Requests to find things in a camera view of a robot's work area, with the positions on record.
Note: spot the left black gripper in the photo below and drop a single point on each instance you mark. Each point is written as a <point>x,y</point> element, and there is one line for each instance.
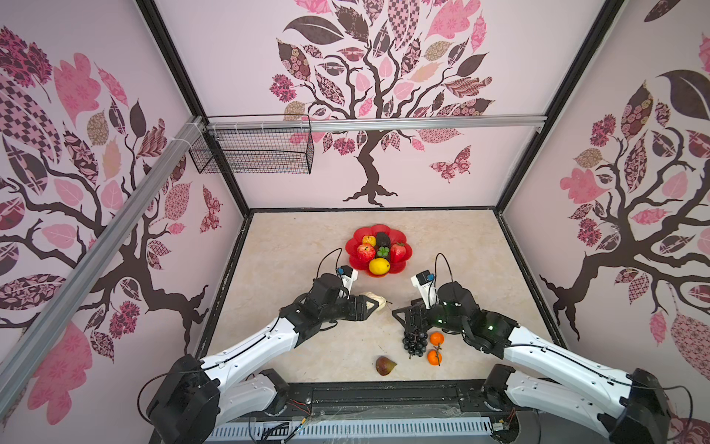
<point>360,307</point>

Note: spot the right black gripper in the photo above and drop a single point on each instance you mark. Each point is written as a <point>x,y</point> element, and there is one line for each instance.
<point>416,318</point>

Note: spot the yellow lemon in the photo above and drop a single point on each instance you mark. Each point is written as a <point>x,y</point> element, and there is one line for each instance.
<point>379,267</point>

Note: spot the brown green fig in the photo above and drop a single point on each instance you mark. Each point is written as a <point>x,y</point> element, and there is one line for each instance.
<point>384,365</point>

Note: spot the red pomegranate fruit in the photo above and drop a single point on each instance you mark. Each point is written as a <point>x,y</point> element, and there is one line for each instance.
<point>366,253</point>

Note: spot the red strawberry with green leaves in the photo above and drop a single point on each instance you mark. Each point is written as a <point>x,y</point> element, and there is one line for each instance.
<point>397,253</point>

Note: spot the small yellow quince fruit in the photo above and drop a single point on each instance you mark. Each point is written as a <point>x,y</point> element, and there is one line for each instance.
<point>370,240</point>

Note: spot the dark green avocado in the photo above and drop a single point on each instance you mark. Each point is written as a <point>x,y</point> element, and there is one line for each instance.
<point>382,240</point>

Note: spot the red flower-shaped fruit bowl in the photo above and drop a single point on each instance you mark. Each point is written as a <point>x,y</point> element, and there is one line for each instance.
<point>394,235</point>

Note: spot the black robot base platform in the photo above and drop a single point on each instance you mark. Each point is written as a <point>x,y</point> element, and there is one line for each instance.
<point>401,400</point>

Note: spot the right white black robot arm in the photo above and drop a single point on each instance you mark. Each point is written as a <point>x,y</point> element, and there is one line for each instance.
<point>537,374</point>

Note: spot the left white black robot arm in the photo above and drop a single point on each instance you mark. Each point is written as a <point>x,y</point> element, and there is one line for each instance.
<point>198,395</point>

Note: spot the black grape bunch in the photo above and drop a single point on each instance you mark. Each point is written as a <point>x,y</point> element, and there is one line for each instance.
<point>415,342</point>

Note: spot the upper orange tangerine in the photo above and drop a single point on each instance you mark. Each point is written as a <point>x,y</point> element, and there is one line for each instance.
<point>436,339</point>

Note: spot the orange tangerine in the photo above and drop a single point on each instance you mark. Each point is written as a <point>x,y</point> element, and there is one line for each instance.
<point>434,357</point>
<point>436,339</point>

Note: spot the lower orange tangerine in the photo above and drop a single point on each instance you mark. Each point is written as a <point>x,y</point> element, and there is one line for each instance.
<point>434,357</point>

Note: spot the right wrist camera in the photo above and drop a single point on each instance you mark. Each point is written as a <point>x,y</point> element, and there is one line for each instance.
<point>424,282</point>

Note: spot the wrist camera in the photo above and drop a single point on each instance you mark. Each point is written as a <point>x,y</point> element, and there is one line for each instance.
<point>347,276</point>
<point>424,282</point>

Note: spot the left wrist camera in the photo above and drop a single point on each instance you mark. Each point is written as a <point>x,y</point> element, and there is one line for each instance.
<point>347,276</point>

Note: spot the white slotted cable duct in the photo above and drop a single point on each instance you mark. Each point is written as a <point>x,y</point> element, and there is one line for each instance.
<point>360,430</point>

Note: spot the black wire mesh basket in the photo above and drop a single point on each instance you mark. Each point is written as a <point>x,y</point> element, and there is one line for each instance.
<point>256,144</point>

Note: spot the rear aluminium frame rail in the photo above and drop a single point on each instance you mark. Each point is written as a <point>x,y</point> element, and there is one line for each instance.
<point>377,123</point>

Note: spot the aluminium frame rail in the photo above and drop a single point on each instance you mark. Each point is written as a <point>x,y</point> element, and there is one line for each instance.
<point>377,123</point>
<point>29,352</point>

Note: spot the left aluminium frame rail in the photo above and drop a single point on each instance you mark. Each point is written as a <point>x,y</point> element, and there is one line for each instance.
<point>29,352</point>

